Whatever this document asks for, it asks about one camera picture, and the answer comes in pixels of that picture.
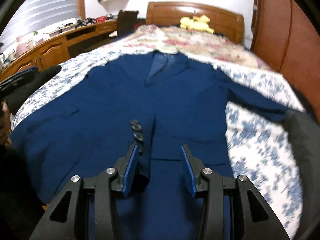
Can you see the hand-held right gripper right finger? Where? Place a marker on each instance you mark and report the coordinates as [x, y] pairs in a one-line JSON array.
[[188, 172]]

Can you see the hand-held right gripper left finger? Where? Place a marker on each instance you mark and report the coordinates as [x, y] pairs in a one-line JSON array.
[[130, 172]]

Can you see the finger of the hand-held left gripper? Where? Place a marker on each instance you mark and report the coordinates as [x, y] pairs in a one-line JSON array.
[[21, 78]]

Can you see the navy blue suit jacket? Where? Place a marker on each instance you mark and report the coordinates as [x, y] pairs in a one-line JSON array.
[[105, 110]]

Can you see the person's left hand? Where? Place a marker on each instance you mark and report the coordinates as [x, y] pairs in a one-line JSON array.
[[3, 122]]

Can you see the black cloth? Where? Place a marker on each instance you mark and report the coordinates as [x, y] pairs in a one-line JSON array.
[[42, 80]]

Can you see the wooden desk cabinet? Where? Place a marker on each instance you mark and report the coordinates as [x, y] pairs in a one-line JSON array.
[[50, 50]]

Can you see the white bottle with green cap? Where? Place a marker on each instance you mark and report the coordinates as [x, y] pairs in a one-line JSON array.
[[36, 36]]

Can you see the blue floral white bed sheet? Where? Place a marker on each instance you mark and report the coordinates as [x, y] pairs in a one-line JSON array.
[[255, 140]]

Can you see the white window blinds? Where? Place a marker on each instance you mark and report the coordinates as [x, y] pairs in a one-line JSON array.
[[42, 7]]

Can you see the red bag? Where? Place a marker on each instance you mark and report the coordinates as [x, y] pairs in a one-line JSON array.
[[101, 19]]

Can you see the dark grey cushion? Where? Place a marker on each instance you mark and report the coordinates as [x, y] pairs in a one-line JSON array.
[[305, 142]]

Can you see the dark wooden chair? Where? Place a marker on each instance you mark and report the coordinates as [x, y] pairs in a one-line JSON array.
[[127, 21]]

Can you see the pink floral quilt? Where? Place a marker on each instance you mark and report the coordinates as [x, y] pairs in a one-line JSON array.
[[200, 45]]

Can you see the yellow plush toy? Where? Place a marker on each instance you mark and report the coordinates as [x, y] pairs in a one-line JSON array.
[[197, 23]]

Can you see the wooden bed headboard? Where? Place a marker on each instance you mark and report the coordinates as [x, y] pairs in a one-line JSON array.
[[175, 13]]

